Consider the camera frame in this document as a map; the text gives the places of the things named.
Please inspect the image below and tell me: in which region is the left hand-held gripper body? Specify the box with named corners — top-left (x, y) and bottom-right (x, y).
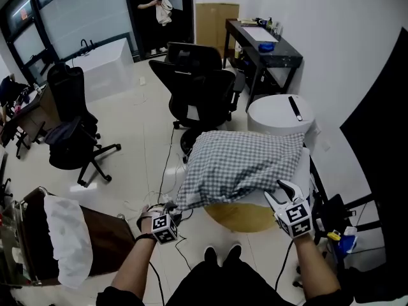
top-left (151, 202), bottom-right (181, 245)

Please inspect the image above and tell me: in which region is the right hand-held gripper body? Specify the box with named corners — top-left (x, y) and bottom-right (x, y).
top-left (273, 197), bottom-right (312, 238)

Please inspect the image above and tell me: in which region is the white pillow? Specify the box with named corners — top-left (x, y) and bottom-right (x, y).
top-left (248, 147), bottom-right (310, 208)

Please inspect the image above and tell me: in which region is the grey checkered pillowcase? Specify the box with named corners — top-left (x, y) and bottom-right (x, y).
top-left (175, 130), bottom-right (305, 212)

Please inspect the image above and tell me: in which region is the person's left forearm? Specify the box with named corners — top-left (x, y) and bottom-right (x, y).
top-left (111, 237), bottom-right (159, 299)

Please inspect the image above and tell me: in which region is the person's right forearm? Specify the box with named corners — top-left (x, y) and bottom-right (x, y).
top-left (291, 234), bottom-right (341, 301)

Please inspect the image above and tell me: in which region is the person's left hand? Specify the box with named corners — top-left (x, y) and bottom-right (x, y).
top-left (136, 204), bottom-right (166, 235)

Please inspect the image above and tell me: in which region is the round wooden stool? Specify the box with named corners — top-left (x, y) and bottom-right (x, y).
top-left (203, 202), bottom-right (280, 233)

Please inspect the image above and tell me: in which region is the black metal stand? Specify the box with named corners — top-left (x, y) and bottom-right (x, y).
top-left (310, 157), bottom-right (383, 286)

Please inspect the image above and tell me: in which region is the person's left shoe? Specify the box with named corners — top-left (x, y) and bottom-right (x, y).
top-left (203, 246), bottom-right (218, 267)

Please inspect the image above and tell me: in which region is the person's shoe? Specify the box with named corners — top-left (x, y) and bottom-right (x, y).
top-left (228, 244), bottom-right (242, 264)
top-left (203, 246), bottom-right (218, 267)

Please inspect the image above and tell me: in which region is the blue bag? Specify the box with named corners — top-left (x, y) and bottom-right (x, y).
top-left (337, 226), bottom-right (360, 254)

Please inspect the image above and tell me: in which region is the brown laundry cart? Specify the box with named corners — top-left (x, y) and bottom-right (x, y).
top-left (0, 186), bottom-right (136, 288)

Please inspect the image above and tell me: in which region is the person's right shoe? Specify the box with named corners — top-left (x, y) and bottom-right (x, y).
top-left (228, 244), bottom-right (242, 264)

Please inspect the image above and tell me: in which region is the black round floor stand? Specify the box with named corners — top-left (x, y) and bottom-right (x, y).
top-left (180, 127), bottom-right (205, 156)

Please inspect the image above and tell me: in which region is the person's black clothing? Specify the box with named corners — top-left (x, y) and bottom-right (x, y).
top-left (105, 259), bottom-right (354, 306)

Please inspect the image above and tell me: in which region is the white laundry bag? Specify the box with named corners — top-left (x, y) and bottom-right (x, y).
top-left (43, 195), bottom-right (94, 289)

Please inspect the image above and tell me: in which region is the large black panel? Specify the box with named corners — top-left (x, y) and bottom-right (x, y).
top-left (339, 27), bottom-right (408, 302)

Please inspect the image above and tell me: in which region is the black mesh office chair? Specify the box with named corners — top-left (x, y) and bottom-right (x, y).
top-left (149, 41), bottom-right (246, 130)

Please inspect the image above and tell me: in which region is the black side table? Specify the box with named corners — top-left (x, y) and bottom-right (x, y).
top-left (222, 18), bottom-right (303, 113)

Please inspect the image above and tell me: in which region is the black high-back office chair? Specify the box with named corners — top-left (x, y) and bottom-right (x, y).
top-left (44, 62), bottom-right (122, 187)

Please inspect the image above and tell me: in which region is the white bathtub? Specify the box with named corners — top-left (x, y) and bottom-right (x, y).
top-left (65, 37), bottom-right (135, 103)

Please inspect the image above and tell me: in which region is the white tray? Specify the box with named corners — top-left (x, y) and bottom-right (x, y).
top-left (242, 26), bottom-right (280, 43)

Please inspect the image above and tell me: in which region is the brown office desk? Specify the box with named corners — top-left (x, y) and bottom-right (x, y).
top-left (0, 84), bottom-right (60, 146)

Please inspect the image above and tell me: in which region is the brown cardboard sheet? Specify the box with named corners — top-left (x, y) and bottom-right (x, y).
top-left (194, 2), bottom-right (240, 59)

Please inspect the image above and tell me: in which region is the black faucet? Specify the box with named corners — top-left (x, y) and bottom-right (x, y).
top-left (79, 38), bottom-right (96, 57)

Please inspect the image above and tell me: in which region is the black floor cable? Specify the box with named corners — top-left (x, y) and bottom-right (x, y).
top-left (157, 126), bottom-right (176, 203)

